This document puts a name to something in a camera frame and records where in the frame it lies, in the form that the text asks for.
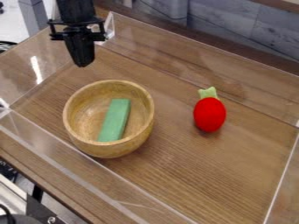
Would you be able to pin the green rectangular stick block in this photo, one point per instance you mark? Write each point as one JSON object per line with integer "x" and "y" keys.
{"x": 114, "y": 120}

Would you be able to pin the grey metal post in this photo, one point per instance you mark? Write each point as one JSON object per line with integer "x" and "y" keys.
{"x": 33, "y": 15}

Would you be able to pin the clear acrylic tray enclosure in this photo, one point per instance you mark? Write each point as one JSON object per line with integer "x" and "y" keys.
{"x": 233, "y": 176}

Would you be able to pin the red plush radish toy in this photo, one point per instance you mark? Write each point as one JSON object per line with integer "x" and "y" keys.
{"x": 209, "y": 111}

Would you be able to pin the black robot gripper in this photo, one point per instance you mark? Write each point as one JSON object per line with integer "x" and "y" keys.
{"x": 77, "y": 20}

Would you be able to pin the brown wooden bowl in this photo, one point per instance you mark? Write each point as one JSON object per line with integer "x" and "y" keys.
{"x": 84, "y": 112}

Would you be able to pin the black bracket with screw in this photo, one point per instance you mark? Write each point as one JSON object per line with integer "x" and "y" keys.
{"x": 37, "y": 211}

